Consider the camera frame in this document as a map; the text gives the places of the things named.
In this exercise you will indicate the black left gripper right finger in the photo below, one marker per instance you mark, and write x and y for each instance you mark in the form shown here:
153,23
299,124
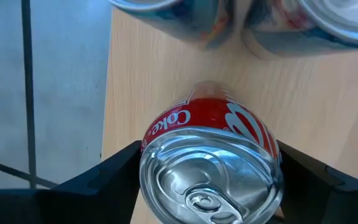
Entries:
322,199

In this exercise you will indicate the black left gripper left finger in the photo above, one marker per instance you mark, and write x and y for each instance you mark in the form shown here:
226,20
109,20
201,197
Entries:
89,199

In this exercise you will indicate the red Coke can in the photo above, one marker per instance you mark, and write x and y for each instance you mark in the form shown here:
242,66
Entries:
210,168

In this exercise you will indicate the slim silver blue can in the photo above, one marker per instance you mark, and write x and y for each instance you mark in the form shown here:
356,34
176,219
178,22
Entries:
306,37

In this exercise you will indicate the blue soda can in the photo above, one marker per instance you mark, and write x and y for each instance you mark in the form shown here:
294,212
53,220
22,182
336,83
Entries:
182,18

